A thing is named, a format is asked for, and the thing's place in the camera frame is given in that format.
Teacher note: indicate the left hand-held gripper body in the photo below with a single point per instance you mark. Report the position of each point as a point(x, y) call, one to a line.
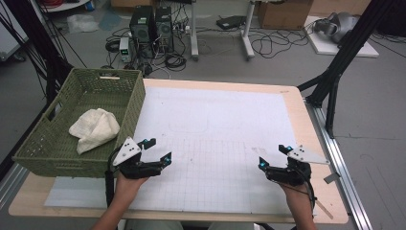
point(127, 152)

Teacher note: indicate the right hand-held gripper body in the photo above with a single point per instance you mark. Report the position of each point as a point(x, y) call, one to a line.
point(295, 174)

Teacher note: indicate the cream printed cloth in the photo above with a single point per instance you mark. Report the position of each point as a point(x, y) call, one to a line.
point(94, 127)

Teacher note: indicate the green woven basket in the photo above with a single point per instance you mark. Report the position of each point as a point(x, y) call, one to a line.
point(83, 111)

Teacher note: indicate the person's right hand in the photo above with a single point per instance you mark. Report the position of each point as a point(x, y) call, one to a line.
point(298, 195)

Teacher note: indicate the person's left hand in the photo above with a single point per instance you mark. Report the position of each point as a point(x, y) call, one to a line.
point(127, 188)

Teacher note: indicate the grey tape piece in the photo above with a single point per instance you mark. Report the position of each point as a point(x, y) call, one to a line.
point(332, 178)

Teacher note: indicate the thin wooden stick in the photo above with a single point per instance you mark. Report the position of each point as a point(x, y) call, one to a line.
point(324, 209)

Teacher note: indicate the white grid mat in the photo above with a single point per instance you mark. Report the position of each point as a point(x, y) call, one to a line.
point(210, 127)

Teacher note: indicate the person's light pants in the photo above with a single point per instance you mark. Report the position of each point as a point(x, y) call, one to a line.
point(153, 225)

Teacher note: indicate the small white power supply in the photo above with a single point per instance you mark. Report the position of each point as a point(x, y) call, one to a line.
point(124, 49)

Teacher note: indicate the white floor board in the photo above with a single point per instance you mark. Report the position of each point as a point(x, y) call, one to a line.
point(325, 48)

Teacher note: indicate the large black computer tower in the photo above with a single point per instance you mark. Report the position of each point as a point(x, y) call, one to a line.
point(142, 30)

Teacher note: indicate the slim black computer tower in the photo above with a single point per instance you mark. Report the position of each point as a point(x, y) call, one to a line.
point(164, 28)

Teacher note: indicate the white desk leg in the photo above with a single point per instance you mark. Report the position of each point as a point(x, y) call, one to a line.
point(247, 35)
point(194, 32)

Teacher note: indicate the large cardboard box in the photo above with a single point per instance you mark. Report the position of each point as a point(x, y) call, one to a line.
point(284, 14)

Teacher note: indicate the grey rounded device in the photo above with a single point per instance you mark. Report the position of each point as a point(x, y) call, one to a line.
point(340, 25)

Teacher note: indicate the clear plastic bag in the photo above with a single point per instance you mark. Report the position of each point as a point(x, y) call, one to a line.
point(82, 23)

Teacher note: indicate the black flat device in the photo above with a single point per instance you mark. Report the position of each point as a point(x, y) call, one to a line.
point(230, 22)

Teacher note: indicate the round white table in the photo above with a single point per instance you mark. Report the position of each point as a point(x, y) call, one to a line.
point(68, 5)

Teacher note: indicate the aluminium rail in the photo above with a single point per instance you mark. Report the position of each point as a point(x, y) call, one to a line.
point(344, 179)
point(12, 185)

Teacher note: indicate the black metal frame stand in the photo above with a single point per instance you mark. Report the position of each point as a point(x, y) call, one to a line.
point(348, 48)

